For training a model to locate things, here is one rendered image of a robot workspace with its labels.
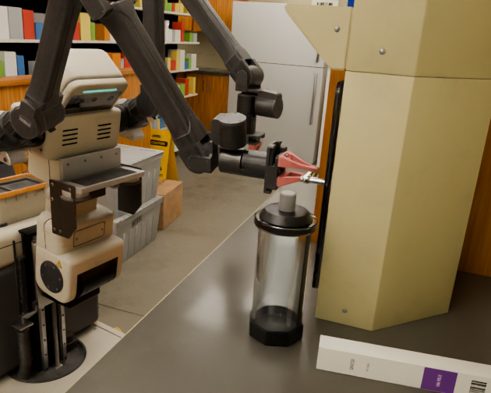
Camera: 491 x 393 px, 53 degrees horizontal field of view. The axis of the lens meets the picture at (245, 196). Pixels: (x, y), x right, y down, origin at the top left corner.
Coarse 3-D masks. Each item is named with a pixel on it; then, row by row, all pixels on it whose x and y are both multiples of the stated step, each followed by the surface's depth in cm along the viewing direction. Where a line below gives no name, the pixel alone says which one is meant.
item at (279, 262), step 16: (272, 224) 81; (272, 240) 82; (288, 240) 81; (304, 240) 82; (256, 256) 86; (272, 256) 82; (288, 256) 82; (256, 272) 86; (272, 272) 83; (288, 272) 83; (256, 288) 87; (272, 288) 84; (288, 288) 84; (256, 304) 87; (272, 304) 85; (288, 304) 85; (256, 320) 88; (272, 320) 86; (288, 320) 86
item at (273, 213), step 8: (288, 192) 83; (280, 200) 83; (288, 200) 82; (264, 208) 84; (272, 208) 84; (280, 208) 83; (288, 208) 83; (296, 208) 85; (304, 208) 85; (264, 216) 83; (272, 216) 81; (280, 216) 81; (288, 216) 81; (296, 216) 81; (304, 216) 82; (280, 224) 80; (288, 224) 80; (296, 224) 81; (304, 224) 81
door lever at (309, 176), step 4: (308, 172) 97; (312, 172) 97; (316, 172) 100; (304, 176) 95; (308, 176) 94; (312, 176) 96; (304, 180) 95; (308, 180) 94; (312, 180) 94; (316, 180) 94; (320, 180) 94; (320, 184) 94
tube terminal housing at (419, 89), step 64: (384, 0) 77; (448, 0) 77; (384, 64) 80; (448, 64) 81; (384, 128) 83; (448, 128) 86; (384, 192) 86; (448, 192) 91; (384, 256) 89; (448, 256) 97; (384, 320) 94
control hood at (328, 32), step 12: (288, 12) 83; (300, 12) 82; (312, 12) 82; (324, 12) 81; (336, 12) 80; (348, 12) 80; (300, 24) 83; (312, 24) 82; (324, 24) 81; (336, 24) 81; (348, 24) 80; (312, 36) 83; (324, 36) 82; (336, 36) 81; (348, 36) 81; (324, 48) 82; (336, 48) 82; (324, 60) 83; (336, 60) 82
